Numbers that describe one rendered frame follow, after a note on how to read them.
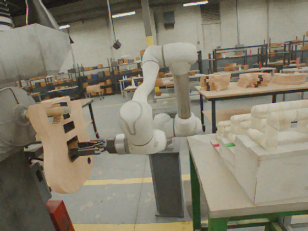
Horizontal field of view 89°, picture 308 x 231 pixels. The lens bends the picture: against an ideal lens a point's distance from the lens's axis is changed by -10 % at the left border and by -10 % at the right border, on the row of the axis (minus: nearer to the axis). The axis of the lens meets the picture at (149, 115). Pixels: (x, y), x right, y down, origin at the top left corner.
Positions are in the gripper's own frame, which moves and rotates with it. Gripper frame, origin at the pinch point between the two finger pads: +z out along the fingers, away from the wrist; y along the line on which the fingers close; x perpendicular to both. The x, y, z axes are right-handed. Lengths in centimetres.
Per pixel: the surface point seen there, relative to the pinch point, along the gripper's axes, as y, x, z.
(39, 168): 13.1, -15.5, 35.7
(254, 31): 1077, 262, -653
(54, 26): -3, 52, -4
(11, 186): -8.9, -13.5, 32.9
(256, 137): -20, 5, -69
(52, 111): -9.1, 19.2, 0.5
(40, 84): 963, 117, 763
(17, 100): -8.2, 25.7, 16.4
